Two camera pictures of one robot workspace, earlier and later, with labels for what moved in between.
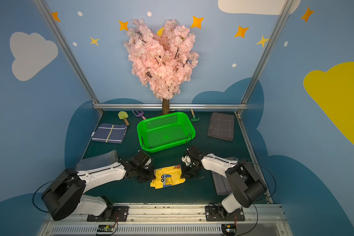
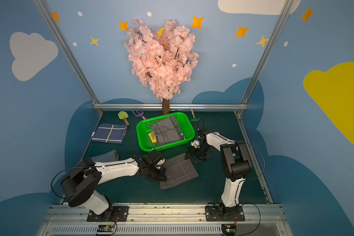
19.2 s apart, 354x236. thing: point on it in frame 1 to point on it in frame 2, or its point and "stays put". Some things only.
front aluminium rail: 175,220 stays put
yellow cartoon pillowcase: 167,176 to 153,137
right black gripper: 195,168 to 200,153
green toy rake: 193,119 stays put
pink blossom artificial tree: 162,60 stays put
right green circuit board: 229,229 stays put
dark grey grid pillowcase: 221,126 to 178,169
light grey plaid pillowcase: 222,186 to 167,131
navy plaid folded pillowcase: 109,132 stays put
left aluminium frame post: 66,46 stays put
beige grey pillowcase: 89,163 stays put
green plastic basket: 162,133 stays put
